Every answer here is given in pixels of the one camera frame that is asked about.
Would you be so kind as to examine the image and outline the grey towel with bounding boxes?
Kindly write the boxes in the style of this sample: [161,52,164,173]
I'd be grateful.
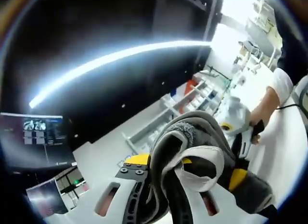
[146,111,274,224]

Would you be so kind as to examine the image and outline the row of white storage boxes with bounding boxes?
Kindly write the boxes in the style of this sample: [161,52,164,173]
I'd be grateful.
[144,84,218,148]

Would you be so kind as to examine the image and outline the dark monitor with purple text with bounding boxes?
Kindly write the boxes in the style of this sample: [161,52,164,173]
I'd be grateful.
[26,178,70,218]

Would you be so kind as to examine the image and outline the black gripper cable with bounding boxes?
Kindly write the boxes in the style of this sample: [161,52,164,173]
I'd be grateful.
[275,102,302,112]

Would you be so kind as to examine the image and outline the grey metal shelf rack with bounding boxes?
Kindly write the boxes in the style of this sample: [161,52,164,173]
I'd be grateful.
[122,78,232,153]

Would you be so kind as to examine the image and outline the person's right hand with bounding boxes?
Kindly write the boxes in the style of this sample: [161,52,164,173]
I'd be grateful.
[249,98,278,145]

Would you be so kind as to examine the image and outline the long ceiling light strip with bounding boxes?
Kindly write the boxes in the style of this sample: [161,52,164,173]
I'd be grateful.
[28,40,213,109]

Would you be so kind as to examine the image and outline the large black hanging monitor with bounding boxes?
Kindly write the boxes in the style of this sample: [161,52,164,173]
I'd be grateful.
[0,112,78,167]

